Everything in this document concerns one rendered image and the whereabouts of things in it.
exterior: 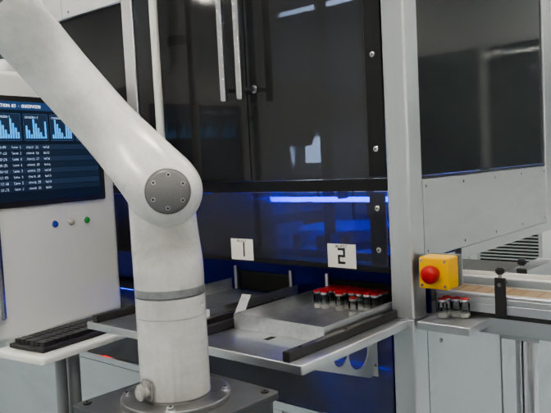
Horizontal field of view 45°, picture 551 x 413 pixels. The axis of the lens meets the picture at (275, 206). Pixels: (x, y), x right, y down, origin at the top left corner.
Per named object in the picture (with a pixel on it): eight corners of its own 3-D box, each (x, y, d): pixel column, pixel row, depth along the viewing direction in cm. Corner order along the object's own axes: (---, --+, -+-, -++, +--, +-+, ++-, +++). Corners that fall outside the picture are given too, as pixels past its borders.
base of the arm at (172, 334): (167, 428, 102) (160, 310, 101) (98, 402, 115) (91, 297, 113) (253, 392, 116) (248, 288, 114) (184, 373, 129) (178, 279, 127)
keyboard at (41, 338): (120, 314, 208) (120, 306, 208) (153, 318, 201) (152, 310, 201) (8, 347, 175) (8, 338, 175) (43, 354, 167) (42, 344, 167)
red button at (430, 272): (426, 281, 150) (425, 263, 149) (443, 282, 147) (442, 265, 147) (418, 283, 147) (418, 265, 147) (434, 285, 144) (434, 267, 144)
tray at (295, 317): (321, 300, 180) (321, 287, 179) (406, 310, 163) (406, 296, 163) (234, 328, 154) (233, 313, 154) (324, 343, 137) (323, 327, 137)
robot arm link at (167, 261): (134, 302, 107) (125, 155, 105) (133, 283, 125) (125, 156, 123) (209, 296, 109) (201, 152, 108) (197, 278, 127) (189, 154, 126)
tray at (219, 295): (231, 288, 202) (230, 278, 202) (298, 297, 185) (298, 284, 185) (142, 311, 176) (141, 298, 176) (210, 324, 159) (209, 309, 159)
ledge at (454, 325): (443, 316, 163) (443, 309, 163) (495, 322, 154) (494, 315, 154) (416, 329, 152) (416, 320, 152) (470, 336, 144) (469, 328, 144)
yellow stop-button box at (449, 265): (434, 282, 156) (432, 251, 155) (462, 285, 151) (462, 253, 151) (418, 288, 150) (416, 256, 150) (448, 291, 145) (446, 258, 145)
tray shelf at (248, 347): (220, 293, 205) (220, 288, 205) (425, 320, 160) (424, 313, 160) (87, 328, 169) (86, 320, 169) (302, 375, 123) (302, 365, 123)
